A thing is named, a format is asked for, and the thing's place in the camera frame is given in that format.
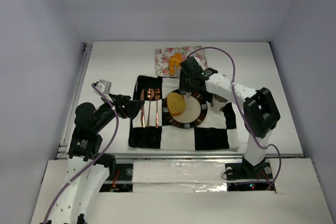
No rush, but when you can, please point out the orange striped croissant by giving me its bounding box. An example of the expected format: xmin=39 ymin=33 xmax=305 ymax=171
xmin=168 ymin=52 xmax=183 ymax=76

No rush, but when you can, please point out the sliced bread loaf piece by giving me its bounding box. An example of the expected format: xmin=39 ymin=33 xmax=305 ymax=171
xmin=166 ymin=92 xmax=185 ymax=116

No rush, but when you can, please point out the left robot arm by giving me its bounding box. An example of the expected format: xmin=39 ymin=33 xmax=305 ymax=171
xmin=43 ymin=94 xmax=144 ymax=223

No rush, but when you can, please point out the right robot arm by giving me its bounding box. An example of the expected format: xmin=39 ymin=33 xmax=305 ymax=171
xmin=180 ymin=57 xmax=280 ymax=171

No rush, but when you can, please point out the copper knife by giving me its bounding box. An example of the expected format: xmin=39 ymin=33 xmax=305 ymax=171
xmin=140 ymin=89 xmax=145 ymax=128

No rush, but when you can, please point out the beige plate with dark rim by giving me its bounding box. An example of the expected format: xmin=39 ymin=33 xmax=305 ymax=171
xmin=162 ymin=89 xmax=208 ymax=129

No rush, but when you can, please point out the copper spoon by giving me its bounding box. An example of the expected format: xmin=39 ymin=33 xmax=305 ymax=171
xmin=146 ymin=88 xmax=154 ymax=127

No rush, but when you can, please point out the black white checkered placemat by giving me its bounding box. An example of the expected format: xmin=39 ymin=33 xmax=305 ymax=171
xmin=128 ymin=76 xmax=239 ymax=152

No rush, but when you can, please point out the copper fork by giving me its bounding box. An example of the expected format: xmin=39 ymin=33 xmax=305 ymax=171
xmin=154 ymin=88 xmax=160 ymax=128

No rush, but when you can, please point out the metal cup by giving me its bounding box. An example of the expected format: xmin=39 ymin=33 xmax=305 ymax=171
xmin=211 ymin=94 xmax=228 ymax=111

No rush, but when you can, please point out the floral rectangular tray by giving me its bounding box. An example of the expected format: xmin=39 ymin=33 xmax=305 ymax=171
xmin=154 ymin=46 xmax=208 ymax=77

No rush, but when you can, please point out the silver foil covered panel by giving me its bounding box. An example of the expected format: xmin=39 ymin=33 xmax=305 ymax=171
xmin=132 ymin=161 xmax=227 ymax=193

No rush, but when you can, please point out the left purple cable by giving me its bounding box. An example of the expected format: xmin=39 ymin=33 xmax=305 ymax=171
xmin=43 ymin=82 xmax=120 ymax=224

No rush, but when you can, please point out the purple cable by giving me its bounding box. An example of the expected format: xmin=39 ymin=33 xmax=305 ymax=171
xmin=43 ymin=82 xmax=120 ymax=224
xmin=186 ymin=47 xmax=282 ymax=184

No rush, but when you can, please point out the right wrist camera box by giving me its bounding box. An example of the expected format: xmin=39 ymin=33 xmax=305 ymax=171
xmin=195 ymin=57 xmax=205 ymax=65

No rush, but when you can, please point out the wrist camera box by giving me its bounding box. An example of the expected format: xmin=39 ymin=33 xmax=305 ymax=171
xmin=195 ymin=57 xmax=205 ymax=65
xmin=95 ymin=79 xmax=112 ymax=95

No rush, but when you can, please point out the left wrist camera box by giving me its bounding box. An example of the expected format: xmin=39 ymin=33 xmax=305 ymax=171
xmin=95 ymin=79 xmax=112 ymax=95

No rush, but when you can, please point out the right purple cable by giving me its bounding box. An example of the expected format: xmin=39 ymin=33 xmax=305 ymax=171
xmin=186 ymin=47 xmax=282 ymax=184

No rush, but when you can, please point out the aluminium rail frame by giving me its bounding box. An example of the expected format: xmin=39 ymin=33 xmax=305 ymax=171
xmin=55 ymin=42 xmax=305 ymax=185

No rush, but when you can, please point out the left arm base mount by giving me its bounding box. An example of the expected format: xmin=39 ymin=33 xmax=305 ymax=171
xmin=97 ymin=154 xmax=133 ymax=193

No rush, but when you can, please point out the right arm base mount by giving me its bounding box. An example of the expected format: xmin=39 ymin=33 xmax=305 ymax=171
xmin=222 ymin=159 xmax=276 ymax=191

